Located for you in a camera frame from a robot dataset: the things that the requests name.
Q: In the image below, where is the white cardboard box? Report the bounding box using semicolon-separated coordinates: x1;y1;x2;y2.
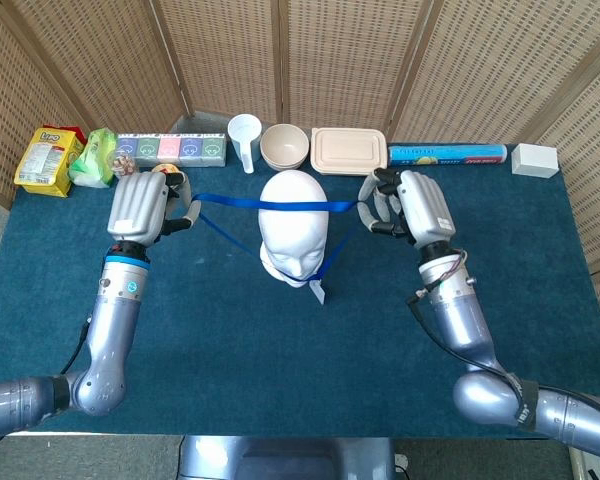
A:
510;142;560;179

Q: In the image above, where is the blue felt table mat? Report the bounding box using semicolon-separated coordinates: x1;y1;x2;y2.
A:
0;154;600;440

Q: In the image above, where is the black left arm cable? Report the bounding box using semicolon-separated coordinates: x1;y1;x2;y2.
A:
57;313;92;379

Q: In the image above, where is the wicker folding screen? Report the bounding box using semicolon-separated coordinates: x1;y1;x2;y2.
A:
0;0;600;374

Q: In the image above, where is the yellow snack bag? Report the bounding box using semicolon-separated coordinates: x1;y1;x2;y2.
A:
13;124;87;199

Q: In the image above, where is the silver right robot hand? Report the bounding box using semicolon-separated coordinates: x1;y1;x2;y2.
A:
357;168;456;247

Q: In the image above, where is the clear jar with sticks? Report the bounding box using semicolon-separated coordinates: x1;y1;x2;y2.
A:
110;152;141;179

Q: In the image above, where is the pastel five-colour box pack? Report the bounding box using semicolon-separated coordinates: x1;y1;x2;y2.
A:
115;132;228;169

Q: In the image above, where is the blue food wrap roll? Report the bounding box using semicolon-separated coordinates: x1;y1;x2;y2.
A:
388;143;509;168

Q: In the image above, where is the grey robot torso base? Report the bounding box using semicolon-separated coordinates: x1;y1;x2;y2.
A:
177;434;397;480

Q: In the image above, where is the beige lidded lunch box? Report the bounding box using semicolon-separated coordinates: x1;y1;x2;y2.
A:
309;127;389;177

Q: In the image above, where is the blue lanyard with badge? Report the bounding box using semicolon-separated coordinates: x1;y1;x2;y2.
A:
190;192;359;306

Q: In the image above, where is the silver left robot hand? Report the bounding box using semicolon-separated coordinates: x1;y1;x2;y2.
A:
105;169;201;247

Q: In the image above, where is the beige bowl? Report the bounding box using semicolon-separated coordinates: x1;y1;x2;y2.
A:
262;155;309;172
259;123;311;166

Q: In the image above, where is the white foam mannequin head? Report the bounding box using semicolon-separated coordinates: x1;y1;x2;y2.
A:
257;169;330;289

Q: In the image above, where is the white plastic measuring cup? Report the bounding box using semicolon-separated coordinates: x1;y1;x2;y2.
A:
227;113;263;175

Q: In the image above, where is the green snack bag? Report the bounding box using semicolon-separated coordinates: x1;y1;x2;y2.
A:
68;127;119;190

